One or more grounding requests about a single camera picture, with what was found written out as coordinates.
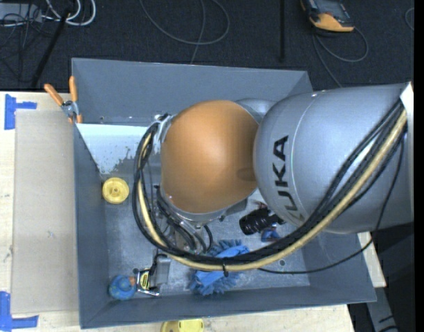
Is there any grey rectangular block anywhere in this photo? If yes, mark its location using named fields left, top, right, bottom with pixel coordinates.
left=154, top=255, right=172, bottom=286

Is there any blue fringed cloth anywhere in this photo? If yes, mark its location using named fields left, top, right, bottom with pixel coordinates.
left=188, top=239, right=251, bottom=297

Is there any yellow and black tape measure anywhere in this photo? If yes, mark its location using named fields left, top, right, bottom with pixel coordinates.
left=136, top=268, right=161, bottom=297

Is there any small blue toy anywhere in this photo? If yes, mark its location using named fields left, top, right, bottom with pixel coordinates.
left=260, top=228, right=281, bottom=243

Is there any yellow round disc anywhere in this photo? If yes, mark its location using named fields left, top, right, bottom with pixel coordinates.
left=159, top=318, right=205, bottom=332
left=101, top=176, right=131, bottom=205

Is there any blue toy duck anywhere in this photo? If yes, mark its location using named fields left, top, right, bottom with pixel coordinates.
left=108, top=274, right=138, bottom=302

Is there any pale wood flat board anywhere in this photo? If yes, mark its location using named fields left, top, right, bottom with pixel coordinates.
left=10, top=110, right=82, bottom=315

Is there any grey metal bin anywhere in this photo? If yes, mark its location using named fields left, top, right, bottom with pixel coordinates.
left=70, top=57, right=378, bottom=330

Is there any black cylinder on white bracket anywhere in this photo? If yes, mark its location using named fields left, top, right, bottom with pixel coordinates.
left=238, top=207, right=286, bottom=237

